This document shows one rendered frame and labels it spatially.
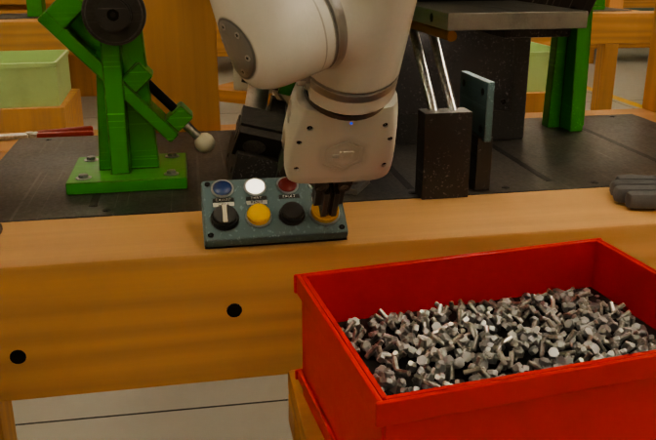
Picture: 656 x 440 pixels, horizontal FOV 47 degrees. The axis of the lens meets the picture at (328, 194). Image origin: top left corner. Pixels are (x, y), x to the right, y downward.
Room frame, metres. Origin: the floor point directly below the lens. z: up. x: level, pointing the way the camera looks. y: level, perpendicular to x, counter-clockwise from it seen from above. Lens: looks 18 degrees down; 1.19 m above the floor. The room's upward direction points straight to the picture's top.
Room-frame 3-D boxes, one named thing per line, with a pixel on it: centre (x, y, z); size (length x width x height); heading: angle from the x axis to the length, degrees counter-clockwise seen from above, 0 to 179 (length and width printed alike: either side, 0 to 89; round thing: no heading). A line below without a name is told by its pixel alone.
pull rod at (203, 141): (1.00, 0.18, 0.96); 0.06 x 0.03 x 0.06; 100
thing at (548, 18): (1.02, -0.17, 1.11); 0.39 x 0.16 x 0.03; 10
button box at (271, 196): (0.78, 0.06, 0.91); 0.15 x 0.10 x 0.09; 100
